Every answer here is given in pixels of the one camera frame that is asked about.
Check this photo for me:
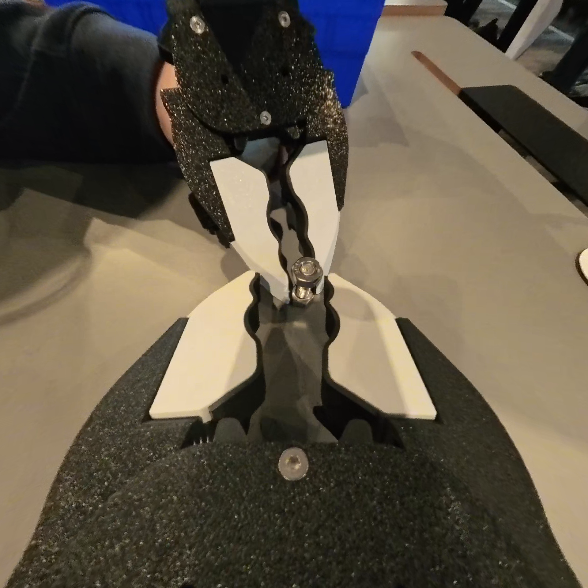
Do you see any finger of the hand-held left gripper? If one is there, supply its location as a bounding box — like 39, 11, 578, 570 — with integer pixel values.
208, 155, 295, 304
285, 139, 341, 278

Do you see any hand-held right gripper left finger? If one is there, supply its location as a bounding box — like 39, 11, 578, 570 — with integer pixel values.
148, 270, 267, 435

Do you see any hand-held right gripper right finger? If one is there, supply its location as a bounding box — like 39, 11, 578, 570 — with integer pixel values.
317, 273, 438, 437

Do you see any steel hex bolt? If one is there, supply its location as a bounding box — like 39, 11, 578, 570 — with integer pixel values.
288, 257, 323, 301

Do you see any blue plastic bin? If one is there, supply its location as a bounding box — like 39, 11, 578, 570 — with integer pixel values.
43, 0, 384, 109

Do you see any person's left forearm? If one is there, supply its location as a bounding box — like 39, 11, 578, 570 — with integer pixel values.
0, 0, 175, 164

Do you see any person's left hand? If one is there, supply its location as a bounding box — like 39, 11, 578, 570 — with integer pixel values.
153, 59, 177, 149

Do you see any white panel leg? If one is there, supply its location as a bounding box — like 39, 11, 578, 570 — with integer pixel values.
498, 0, 559, 61

